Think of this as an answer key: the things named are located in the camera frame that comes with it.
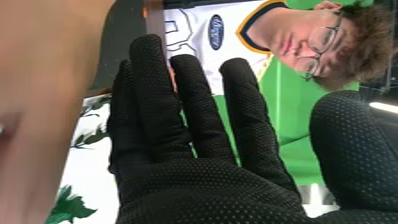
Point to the dark mat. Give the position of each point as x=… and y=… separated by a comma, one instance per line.
x=121, y=40

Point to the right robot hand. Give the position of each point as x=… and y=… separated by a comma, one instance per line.
x=196, y=193

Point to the person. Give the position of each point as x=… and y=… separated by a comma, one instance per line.
x=295, y=36

